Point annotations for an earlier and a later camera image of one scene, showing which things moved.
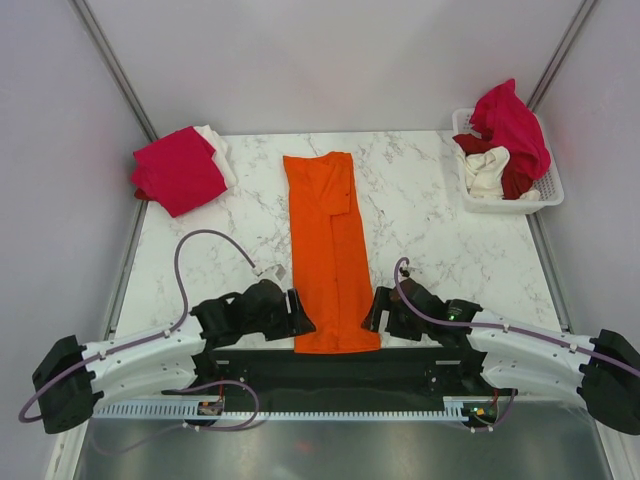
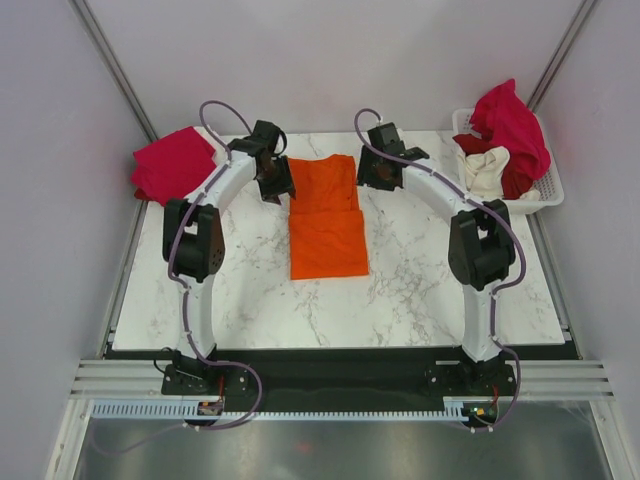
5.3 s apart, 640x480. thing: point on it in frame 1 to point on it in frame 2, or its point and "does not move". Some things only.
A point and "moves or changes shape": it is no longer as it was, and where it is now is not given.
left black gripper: (294, 323) to (285, 186)
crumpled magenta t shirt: (512, 124) does not move
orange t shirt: (330, 263) moves or changes shape
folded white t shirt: (221, 154) does not move
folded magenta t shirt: (179, 172) does not move
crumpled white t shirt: (484, 174) does not move
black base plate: (454, 373) does not move
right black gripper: (380, 302) to (365, 176)
